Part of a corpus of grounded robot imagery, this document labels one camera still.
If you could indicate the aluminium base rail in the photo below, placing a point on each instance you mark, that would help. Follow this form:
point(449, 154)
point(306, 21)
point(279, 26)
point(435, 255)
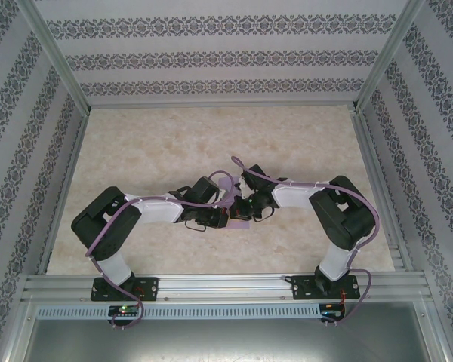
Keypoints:
point(226, 286)

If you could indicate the purple paper sheet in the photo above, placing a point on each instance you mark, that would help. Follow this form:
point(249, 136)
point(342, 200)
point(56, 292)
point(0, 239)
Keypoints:
point(226, 185)

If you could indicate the aluminium frame post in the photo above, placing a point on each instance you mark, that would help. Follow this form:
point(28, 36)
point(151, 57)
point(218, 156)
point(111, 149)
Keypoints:
point(386, 56)
point(58, 56)

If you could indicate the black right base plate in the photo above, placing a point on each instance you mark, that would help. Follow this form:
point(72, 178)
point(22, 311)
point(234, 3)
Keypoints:
point(302, 288)

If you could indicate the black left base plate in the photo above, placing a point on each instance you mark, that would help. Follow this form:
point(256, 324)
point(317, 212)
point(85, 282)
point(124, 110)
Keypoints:
point(151, 288)

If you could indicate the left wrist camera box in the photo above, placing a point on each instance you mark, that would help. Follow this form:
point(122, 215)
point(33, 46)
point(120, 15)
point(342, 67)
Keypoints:
point(222, 194)

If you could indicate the aluminium side rail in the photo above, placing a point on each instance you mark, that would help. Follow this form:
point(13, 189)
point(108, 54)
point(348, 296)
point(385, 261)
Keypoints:
point(375, 169)
point(65, 188)

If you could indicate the controller board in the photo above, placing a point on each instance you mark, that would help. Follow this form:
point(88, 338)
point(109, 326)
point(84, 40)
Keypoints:
point(330, 310)
point(124, 310)

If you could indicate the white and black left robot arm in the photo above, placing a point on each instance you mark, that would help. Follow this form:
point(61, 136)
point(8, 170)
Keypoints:
point(105, 222)

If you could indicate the left controller board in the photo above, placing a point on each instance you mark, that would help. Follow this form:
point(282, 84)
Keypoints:
point(124, 310)

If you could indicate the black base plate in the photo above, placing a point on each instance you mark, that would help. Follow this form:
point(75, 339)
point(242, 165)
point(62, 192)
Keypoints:
point(302, 288)
point(151, 288)

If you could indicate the right controller board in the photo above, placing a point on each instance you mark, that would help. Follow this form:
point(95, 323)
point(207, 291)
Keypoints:
point(330, 310)

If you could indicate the grey metal sheet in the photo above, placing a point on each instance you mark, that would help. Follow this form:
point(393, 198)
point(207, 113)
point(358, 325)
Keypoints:
point(226, 339)

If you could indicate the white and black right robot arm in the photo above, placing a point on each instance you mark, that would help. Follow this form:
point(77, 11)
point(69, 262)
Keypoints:
point(347, 218)

